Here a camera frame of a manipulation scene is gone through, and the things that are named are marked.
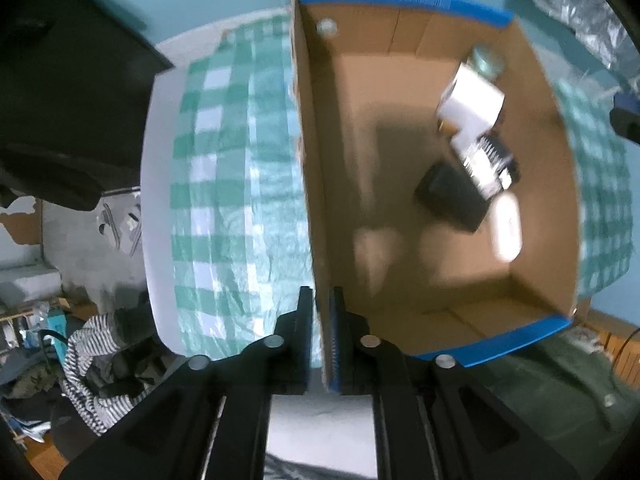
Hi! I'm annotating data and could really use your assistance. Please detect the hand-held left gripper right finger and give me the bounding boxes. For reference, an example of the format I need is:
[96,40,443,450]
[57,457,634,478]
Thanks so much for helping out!
[328,287,583,480]

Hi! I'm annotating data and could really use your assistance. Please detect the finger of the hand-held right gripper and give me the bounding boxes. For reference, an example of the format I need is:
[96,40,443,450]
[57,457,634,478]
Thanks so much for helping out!
[609,89,640,144]

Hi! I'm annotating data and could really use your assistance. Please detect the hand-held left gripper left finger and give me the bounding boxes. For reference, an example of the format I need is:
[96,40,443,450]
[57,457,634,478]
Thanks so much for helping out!
[60,286,314,480]

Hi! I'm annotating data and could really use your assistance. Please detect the teal round tin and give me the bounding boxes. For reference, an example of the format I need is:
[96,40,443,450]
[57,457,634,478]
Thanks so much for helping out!
[469,44,505,79]

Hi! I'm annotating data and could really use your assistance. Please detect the white earbud case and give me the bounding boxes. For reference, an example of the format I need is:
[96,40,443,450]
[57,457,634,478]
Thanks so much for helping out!
[491,194,524,264]

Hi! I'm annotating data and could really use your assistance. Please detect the black rectangular block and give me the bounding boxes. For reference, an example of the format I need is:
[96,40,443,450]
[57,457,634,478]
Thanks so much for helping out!
[414,159,495,234]

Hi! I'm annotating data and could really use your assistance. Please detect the cardboard box with blue rim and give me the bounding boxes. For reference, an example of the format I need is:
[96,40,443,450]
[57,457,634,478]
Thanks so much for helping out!
[290,0,583,393]

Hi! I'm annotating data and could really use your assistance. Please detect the grey bedding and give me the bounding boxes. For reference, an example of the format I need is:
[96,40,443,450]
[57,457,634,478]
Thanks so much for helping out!
[264,452,377,480]

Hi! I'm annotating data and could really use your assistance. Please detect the silver foil sheet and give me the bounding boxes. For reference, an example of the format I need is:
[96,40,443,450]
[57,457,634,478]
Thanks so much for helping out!
[517,0,628,73]

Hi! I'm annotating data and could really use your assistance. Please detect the green white checkered tablecloth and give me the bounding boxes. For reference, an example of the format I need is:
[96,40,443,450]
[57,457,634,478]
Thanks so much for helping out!
[167,10,321,366]

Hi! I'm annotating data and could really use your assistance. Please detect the green clothing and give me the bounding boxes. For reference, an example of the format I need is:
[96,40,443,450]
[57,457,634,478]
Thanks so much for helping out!
[415,330,638,480]

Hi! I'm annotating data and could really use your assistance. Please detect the striped cloth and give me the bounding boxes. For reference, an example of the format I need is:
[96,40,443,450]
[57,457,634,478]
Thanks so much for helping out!
[61,309,167,435]

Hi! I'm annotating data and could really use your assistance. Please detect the white sandals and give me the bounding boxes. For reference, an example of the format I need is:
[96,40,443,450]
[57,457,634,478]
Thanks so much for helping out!
[98,204,144,257]

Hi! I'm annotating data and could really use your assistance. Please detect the wooden stand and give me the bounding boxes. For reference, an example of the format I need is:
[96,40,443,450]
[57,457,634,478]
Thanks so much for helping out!
[574,309,640,392]

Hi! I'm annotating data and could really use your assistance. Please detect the teal small box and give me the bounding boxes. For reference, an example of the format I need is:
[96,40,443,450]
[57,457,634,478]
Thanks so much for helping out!
[41,310,67,346]

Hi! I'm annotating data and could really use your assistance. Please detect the black cable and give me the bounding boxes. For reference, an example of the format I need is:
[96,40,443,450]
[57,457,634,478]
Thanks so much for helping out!
[611,326,640,362]

